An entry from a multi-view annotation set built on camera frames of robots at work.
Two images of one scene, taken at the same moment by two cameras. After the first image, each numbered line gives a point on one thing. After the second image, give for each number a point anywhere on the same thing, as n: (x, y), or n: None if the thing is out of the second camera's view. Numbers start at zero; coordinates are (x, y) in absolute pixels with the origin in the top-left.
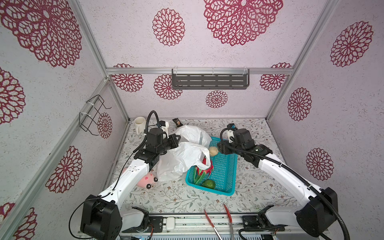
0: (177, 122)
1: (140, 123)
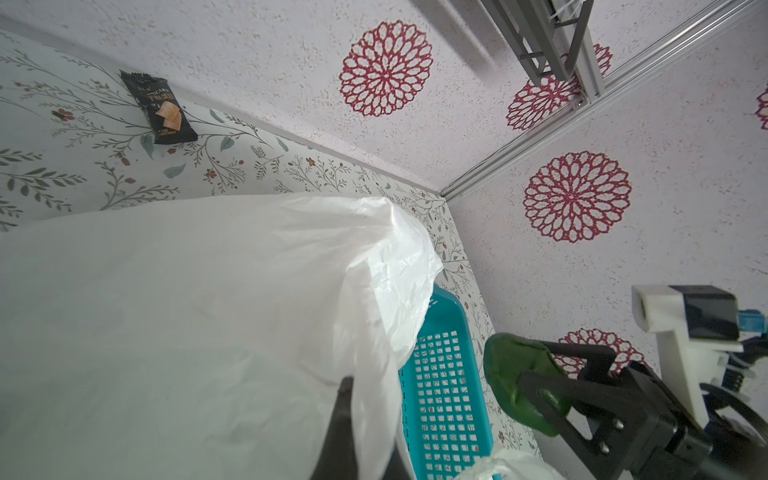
0: (167, 121)
1: None
